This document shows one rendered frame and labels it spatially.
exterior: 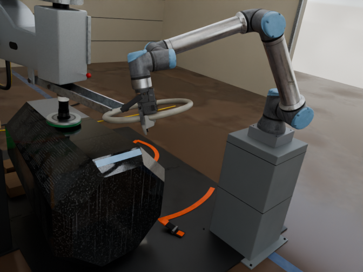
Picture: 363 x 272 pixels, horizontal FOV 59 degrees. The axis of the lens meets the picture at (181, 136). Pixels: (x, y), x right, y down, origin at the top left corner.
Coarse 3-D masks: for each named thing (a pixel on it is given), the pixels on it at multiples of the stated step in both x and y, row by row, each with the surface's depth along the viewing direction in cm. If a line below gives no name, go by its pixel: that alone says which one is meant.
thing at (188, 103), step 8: (136, 104) 194; (160, 104) 196; (192, 104) 169; (112, 112) 181; (160, 112) 152; (168, 112) 153; (176, 112) 156; (104, 120) 164; (112, 120) 157; (120, 120) 154; (128, 120) 152; (136, 120) 151
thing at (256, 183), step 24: (240, 144) 215; (264, 144) 212; (288, 144) 217; (240, 168) 219; (264, 168) 205; (288, 168) 215; (240, 192) 224; (264, 192) 209; (288, 192) 231; (216, 216) 246; (240, 216) 228; (264, 216) 217; (240, 240) 232; (264, 240) 234
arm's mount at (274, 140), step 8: (248, 128) 220; (256, 128) 216; (288, 128) 222; (256, 136) 217; (264, 136) 212; (272, 136) 208; (280, 136) 209; (288, 136) 216; (272, 144) 209; (280, 144) 212
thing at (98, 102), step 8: (40, 80) 205; (48, 88) 201; (56, 88) 199; (64, 88) 196; (72, 88) 207; (80, 88) 204; (64, 96) 197; (72, 96) 193; (80, 96) 190; (88, 96) 202; (96, 96) 199; (104, 96) 196; (88, 104) 188; (96, 104) 185; (104, 104) 196; (112, 104) 194; (120, 104) 190; (104, 112) 183; (120, 112) 189
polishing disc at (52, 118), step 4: (56, 112) 219; (48, 116) 211; (52, 116) 212; (56, 116) 213; (72, 116) 216; (76, 116) 217; (48, 120) 205; (52, 120) 206; (56, 120) 206; (60, 120) 207; (64, 120) 208; (68, 120) 209; (72, 120) 209; (76, 120) 210; (56, 124) 203; (60, 124) 203; (64, 124) 204; (68, 124) 205
